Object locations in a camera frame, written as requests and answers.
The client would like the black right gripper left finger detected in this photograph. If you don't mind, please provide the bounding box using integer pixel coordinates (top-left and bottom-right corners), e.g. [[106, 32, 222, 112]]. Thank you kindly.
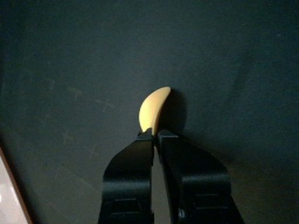
[[98, 127, 155, 224]]

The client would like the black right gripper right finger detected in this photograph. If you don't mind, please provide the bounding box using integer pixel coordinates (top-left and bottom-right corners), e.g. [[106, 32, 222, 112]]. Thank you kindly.
[[156, 129, 247, 224]]

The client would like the yellow toy potato chip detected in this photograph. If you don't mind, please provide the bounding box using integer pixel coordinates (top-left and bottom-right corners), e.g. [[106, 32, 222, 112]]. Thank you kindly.
[[138, 86, 174, 137]]

